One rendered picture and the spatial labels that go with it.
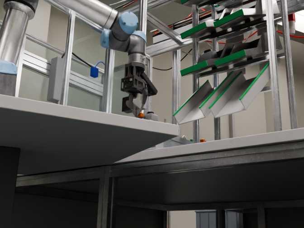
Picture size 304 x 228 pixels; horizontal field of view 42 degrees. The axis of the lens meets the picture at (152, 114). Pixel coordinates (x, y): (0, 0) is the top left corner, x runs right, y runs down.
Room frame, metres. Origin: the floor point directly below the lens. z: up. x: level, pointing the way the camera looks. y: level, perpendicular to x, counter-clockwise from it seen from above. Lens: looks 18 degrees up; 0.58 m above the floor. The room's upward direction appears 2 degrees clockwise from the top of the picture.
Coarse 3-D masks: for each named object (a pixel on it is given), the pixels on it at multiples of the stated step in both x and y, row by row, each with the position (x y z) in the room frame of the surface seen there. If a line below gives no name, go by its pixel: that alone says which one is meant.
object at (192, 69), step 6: (240, 42) 1.46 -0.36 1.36; (228, 48) 1.41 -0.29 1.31; (222, 54) 1.38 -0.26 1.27; (228, 54) 1.41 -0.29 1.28; (198, 60) 1.48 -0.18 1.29; (210, 60) 1.33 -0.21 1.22; (192, 66) 1.36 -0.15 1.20; (198, 66) 1.35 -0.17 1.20; (204, 66) 1.33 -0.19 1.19; (210, 66) 1.36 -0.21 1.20; (222, 66) 1.52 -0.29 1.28; (180, 72) 1.41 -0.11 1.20; (186, 72) 1.39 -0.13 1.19; (192, 72) 1.38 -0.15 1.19; (198, 72) 1.46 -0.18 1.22
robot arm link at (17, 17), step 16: (16, 0) 1.27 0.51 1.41; (32, 0) 1.29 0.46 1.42; (16, 16) 1.28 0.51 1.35; (32, 16) 1.34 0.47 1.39; (0, 32) 1.29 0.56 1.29; (16, 32) 1.29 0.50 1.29; (0, 48) 1.28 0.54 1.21; (16, 48) 1.30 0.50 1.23; (16, 64) 1.33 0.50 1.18; (16, 80) 1.33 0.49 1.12
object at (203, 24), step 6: (222, 12) 1.39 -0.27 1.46; (228, 12) 1.41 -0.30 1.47; (198, 24) 1.48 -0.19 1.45; (204, 24) 1.32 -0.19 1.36; (210, 24) 1.34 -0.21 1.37; (192, 30) 1.37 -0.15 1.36; (198, 30) 1.35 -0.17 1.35; (204, 30) 1.37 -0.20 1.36; (210, 30) 1.40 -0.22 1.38; (216, 30) 1.44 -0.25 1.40; (186, 36) 1.40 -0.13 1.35; (192, 36) 1.42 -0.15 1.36; (198, 36) 1.45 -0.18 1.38
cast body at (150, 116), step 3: (144, 114) 1.59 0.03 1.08; (147, 114) 1.58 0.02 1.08; (150, 114) 1.57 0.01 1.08; (153, 114) 1.58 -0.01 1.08; (147, 117) 1.58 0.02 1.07; (150, 117) 1.57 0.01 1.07; (153, 117) 1.58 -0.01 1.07; (156, 117) 1.59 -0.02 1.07; (153, 120) 1.58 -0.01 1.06; (156, 120) 1.59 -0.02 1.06
